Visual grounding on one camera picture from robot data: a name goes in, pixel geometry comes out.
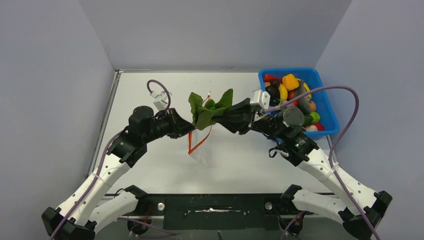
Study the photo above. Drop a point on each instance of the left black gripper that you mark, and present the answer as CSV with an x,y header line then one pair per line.
x,y
180,127

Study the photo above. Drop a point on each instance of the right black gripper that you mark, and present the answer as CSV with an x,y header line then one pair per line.
x,y
238,117

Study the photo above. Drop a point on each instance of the green leafy vegetable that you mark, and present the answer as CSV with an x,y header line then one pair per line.
x,y
203,110

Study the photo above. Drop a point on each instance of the clear zip bag orange zipper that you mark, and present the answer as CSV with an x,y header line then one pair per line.
x,y
198,146

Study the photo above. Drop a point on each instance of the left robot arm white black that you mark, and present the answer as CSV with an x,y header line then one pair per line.
x,y
80,217

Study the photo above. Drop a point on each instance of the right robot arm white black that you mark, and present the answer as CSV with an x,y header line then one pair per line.
x,y
358,208

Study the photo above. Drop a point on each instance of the dark purple plum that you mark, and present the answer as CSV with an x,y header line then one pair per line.
x,y
273,92

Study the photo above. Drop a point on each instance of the red chili pepper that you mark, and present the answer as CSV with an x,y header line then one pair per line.
x,y
269,78

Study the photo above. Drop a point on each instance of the yellow banana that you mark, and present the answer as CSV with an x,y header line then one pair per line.
x,y
283,92

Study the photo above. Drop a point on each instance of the red tomato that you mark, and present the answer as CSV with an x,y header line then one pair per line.
x,y
291,95

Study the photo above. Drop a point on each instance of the yellow bell pepper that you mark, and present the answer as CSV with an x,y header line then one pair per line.
x,y
290,82

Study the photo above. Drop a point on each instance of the green avocado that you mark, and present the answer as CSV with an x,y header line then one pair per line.
x,y
308,119

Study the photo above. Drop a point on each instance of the green apple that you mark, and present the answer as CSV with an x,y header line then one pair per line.
x,y
315,117

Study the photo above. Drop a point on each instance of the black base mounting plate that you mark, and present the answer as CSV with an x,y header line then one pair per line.
x,y
217,211

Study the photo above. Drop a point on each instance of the blue plastic bin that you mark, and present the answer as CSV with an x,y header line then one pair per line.
x,y
309,79

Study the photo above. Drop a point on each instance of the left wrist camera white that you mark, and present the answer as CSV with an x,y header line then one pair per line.
x,y
161,100

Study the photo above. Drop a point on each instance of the aluminium table edge rail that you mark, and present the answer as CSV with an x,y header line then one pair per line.
x,y
110,99

